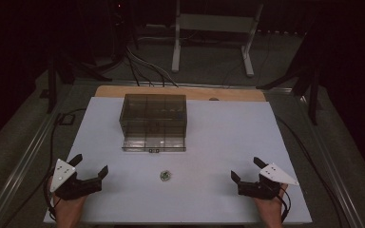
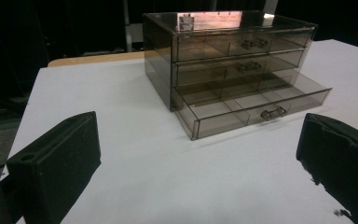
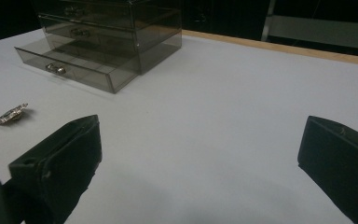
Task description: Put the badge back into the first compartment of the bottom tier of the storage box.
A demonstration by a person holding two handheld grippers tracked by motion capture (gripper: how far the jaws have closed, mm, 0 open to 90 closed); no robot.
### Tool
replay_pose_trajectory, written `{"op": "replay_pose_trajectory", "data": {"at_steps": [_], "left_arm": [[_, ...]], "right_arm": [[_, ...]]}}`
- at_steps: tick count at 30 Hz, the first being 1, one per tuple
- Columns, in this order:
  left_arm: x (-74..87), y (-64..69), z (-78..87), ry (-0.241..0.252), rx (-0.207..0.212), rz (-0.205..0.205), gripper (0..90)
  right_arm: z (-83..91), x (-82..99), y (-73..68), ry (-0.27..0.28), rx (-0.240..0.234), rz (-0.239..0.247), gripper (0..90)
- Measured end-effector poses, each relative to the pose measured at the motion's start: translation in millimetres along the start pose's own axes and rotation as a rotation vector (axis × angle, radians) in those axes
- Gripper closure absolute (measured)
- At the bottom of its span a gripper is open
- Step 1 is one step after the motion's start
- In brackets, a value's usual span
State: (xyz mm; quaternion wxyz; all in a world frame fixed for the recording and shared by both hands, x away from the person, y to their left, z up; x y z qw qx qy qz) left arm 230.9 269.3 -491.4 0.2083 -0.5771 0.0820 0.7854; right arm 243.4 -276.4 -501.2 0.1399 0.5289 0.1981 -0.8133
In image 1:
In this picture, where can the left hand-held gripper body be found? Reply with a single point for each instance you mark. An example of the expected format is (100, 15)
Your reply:
(76, 187)

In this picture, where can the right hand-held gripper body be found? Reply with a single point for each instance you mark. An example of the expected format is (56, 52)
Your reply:
(259, 189)

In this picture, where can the small round silver trinket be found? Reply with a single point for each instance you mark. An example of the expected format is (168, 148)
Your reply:
(165, 175)

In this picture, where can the dark transparent drawer box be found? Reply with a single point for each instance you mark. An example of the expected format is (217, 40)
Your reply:
(153, 122)

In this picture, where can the person's right hand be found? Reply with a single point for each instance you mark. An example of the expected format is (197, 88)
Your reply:
(271, 212)

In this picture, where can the person's left hand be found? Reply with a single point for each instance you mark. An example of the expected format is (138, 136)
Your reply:
(69, 212)

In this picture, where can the white table mat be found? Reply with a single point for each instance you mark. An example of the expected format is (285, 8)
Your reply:
(209, 152)

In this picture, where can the black square floor socket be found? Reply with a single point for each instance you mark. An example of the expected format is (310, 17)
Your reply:
(66, 119)

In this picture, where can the black tripod stand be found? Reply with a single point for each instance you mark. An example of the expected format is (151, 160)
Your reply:
(304, 82)
(66, 71)

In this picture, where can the aluminium floor rail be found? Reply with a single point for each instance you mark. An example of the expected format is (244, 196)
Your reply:
(329, 164)
(22, 164)

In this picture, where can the white metal stand frame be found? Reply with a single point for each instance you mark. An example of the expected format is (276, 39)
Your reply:
(214, 22)

